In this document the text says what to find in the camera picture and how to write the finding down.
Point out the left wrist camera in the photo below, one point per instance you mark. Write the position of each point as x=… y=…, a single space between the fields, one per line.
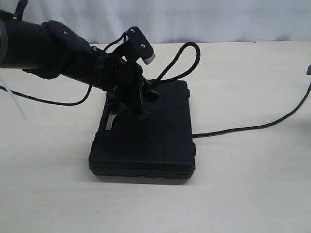
x=136 y=46

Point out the black plastic carrying case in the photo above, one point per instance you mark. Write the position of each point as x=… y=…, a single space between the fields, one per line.
x=159 y=146

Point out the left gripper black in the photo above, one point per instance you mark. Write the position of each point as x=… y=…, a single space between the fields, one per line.
x=124 y=79

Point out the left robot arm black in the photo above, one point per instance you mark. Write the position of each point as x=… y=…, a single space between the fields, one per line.
x=51 y=49

